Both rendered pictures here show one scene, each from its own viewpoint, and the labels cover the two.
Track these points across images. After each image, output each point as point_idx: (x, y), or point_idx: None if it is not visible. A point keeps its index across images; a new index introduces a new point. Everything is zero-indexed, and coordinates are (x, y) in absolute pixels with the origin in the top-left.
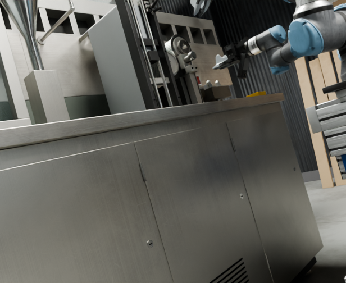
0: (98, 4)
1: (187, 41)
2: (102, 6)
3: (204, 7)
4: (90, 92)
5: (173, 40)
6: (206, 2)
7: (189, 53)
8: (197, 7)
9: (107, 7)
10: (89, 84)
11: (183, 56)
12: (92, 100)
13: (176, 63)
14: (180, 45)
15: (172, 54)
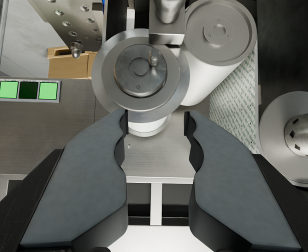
0: (197, 248)
1: (99, 96)
2: (187, 245)
3: (123, 145)
4: (259, 88)
5: (172, 99)
6: (118, 178)
7: (180, 6)
8: (229, 134)
9: (176, 246)
10: (258, 100)
11: (172, 25)
12: (258, 77)
13: (186, 27)
14: (163, 73)
15: (195, 53)
